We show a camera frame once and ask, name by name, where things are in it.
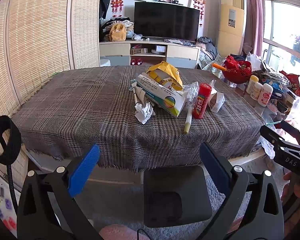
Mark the white yellow-tipped tube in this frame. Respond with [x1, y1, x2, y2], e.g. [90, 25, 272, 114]
[183, 106, 193, 134]

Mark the red cylindrical glue bottle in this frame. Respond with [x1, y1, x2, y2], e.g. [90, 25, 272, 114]
[192, 83, 212, 119]

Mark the small white torn carton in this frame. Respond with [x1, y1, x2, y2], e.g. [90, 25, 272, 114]
[208, 89, 225, 113]

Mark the white rainbow medicine box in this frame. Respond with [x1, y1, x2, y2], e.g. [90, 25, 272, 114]
[136, 74, 186, 118]

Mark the clear plastic wrap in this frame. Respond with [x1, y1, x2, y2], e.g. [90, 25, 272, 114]
[183, 81, 199, 106]

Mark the white paper ball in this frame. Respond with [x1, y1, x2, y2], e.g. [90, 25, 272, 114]
[135, 102, 155, 125]

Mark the yellow paper bag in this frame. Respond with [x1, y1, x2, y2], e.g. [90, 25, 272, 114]
[146, 61, 183, 91]

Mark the black trash bin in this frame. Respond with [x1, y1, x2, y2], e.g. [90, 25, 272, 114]
[143, 165, 212, 228]

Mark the person's right hand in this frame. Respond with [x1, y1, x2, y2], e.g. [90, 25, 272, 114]
[281, 171, 300, 215]

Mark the grey plaid tablecloth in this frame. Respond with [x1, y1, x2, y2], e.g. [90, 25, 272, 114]
[12, 66, 265, 171]

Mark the pink-labelled white bottle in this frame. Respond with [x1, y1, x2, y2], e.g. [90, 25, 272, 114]
[257, 83, 273, 107]

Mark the small white lotion bottle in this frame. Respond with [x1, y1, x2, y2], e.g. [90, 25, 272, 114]
[250, 82, 263, 101]

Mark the red snack bag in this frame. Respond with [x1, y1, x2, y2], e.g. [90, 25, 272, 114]
[279, 70, 300, 97]

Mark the yellow-capped white bottle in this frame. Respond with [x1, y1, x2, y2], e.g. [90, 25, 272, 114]
[246, 75, 258, 94]

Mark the white wooden tv cabinet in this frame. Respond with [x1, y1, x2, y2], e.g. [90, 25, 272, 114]
[99, 40, 200, 69]

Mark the beige standing air conditioner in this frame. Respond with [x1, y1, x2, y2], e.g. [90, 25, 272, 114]
[217, 0, 247, 57]

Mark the yellow plush backpack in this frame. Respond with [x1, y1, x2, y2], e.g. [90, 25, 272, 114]
[109, 23, 127, 42]

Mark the black flat television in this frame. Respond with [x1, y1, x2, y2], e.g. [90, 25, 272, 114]
[134, 2, 200, 42]

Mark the red hanging ornament right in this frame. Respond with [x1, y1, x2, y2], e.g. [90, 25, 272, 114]
[193, 0, 205, 27]

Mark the black velcro strap loop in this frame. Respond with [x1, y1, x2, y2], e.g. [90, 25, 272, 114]
[0, 115, 23, 166]

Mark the orange handled tool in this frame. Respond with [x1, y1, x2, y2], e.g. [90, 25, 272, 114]
[212, 63, 227, 71]

